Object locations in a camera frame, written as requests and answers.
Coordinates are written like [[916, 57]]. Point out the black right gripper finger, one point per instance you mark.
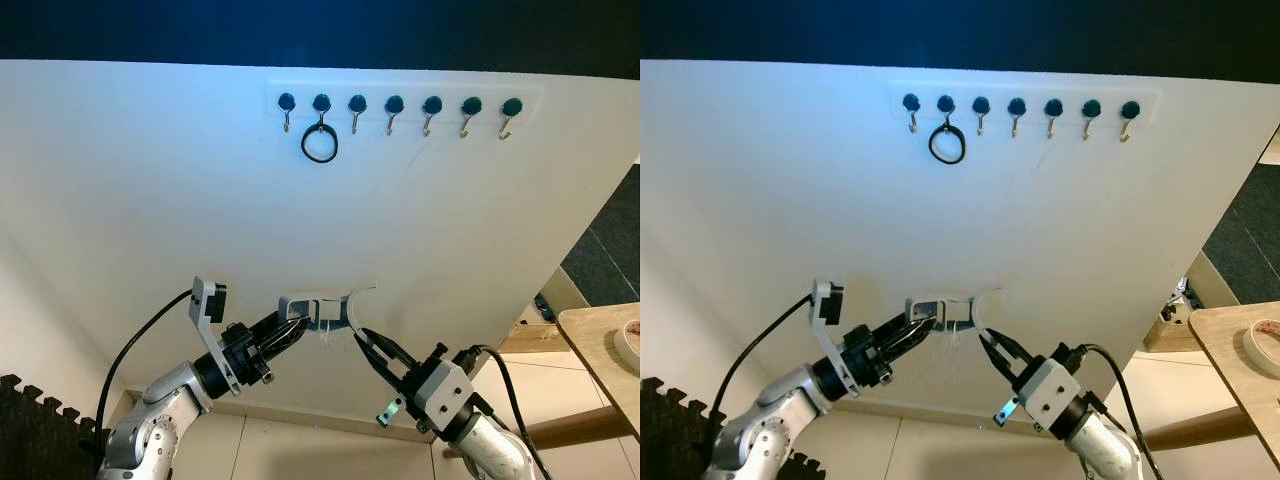
[[1005, 369], [1010, 352], [384, 368], [390, 350]]

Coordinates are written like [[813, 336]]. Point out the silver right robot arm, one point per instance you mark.
[[490, 450], [1105, 450]]

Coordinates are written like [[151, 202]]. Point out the dark knob metal hook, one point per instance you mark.
[[1130, 109], [911, 104], [1091, 108], [471, 105], [394, 104], [432, 104], [322, 102], [358, 103], [981, 105], [1017, 106], [512, 106], [1053, 107], [286, 102], [946, 104]]

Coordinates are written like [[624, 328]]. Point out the pale partition board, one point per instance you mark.
[[150, 200], [800, 220]]

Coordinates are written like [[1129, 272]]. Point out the light wooden table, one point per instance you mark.
[[1230, 350], [600, 340]]

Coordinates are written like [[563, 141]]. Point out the masking tape roll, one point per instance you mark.
[[1255, 345], [625, 350]]

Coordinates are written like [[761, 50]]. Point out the black foam puzzle mat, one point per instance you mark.
[[30, 440], [665, 440]]

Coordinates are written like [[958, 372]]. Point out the black floor mat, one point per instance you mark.
[[1250, 250], [610, 250]]

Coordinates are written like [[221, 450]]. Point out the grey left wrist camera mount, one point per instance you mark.
[[215, 300], [835, 300]]

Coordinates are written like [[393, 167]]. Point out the white hook rail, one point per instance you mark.
[[928, 98], [303, 100]]

